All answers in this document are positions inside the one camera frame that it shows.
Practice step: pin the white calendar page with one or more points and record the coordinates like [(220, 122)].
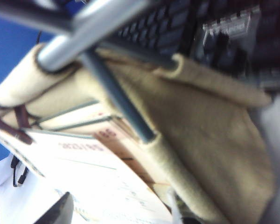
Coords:
[(84, 168)]

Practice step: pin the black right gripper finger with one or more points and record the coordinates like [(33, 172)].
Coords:
[(58, 214)]

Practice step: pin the beige fabric calendar stand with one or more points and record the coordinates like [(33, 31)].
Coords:
[(200, 128)]

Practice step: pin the black computer keyboard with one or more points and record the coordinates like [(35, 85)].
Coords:
[(168, 23)]

